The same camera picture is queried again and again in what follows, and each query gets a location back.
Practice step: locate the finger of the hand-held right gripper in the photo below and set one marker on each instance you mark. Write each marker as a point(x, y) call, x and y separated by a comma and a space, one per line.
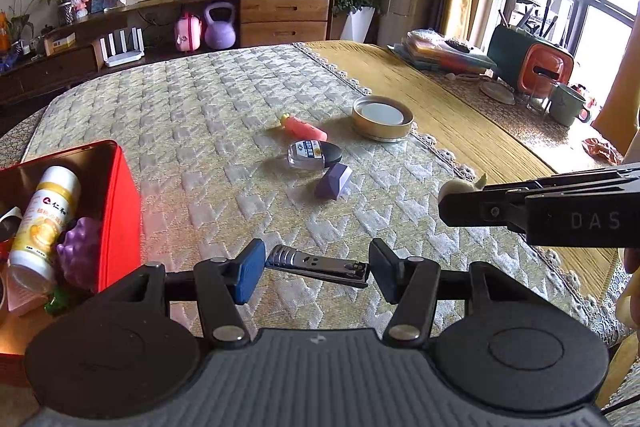
point(575, 179)
point(475, 209)

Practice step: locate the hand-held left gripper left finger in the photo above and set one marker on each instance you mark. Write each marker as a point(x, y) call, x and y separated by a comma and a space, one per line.
point(249, 272)

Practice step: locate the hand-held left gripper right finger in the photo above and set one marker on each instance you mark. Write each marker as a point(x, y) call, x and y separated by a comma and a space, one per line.
point(384, 269)

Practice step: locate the small white figurine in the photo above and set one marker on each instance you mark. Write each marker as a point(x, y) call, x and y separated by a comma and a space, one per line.
point(457, 187)

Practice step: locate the silver nail clipper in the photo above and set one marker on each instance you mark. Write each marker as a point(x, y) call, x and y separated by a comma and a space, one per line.
point(310, 264)

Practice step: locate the red metal tin box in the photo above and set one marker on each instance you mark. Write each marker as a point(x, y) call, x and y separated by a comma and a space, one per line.
point(117, 217)

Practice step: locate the purple grape toy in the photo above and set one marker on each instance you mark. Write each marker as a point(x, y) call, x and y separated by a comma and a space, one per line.
point(82, 252)

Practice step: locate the small green toy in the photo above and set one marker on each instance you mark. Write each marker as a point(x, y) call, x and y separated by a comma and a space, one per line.
point(56, 302)

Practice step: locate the white bottle yellow label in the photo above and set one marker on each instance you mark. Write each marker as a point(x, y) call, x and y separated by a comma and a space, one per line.
point(45, 227)

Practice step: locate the small pink box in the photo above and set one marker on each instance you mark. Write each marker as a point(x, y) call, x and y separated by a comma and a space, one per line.
point(27, 302)

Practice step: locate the person's right hand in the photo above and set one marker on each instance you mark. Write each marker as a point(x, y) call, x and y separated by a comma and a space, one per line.
point(631, 297)

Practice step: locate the orange snack packet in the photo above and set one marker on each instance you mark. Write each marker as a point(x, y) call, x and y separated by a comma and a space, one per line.
point(602, 151)

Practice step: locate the green mug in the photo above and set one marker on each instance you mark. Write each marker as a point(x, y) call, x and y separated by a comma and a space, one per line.
point(567, 107)

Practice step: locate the tan fabric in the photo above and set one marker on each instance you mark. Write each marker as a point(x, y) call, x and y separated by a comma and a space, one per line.
point(622, 107)

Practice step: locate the clear glass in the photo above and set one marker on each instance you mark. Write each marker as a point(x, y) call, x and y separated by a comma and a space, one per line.
point(539, 97)

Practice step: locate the purple wedge block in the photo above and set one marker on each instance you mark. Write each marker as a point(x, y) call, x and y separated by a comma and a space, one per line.
point(332, 182)

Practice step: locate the round coaster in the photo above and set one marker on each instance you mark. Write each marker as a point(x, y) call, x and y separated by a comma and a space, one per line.
point(495, 92)

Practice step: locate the round gold tin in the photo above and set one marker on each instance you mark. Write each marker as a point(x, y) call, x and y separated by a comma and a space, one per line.
point(382, 117)

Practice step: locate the clear bottle black cap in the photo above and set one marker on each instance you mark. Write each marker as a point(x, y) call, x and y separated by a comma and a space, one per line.
point(310, 155)

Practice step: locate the green orange box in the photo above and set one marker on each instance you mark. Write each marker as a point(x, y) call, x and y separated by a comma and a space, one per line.
point(510, 57)

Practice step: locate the pink tube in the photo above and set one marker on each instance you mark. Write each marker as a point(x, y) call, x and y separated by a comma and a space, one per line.
point(305, 129)

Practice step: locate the stack of folded cloths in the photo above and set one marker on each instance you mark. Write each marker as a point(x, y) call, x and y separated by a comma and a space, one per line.
point(440, 54)

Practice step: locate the quilted cream mat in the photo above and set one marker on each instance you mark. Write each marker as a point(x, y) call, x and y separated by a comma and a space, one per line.
point(200, 117)

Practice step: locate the purple kettlebell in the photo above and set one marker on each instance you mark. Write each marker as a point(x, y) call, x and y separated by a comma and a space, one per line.
point(220, 34)

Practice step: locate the pink toy suitcase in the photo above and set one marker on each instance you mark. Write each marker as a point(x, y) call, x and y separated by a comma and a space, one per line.
point(188, 34)

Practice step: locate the white router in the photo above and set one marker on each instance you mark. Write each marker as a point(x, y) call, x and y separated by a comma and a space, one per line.
point(122, 57)

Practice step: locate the wooden media cabinet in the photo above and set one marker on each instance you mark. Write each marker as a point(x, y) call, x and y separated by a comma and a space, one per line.
point(280, 17)

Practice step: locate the small white box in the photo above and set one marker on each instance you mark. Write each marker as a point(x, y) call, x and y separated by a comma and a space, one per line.
point(60, 43)

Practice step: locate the thin leafy potted plant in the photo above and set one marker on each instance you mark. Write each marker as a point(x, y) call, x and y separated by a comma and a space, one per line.
point(20, 24)

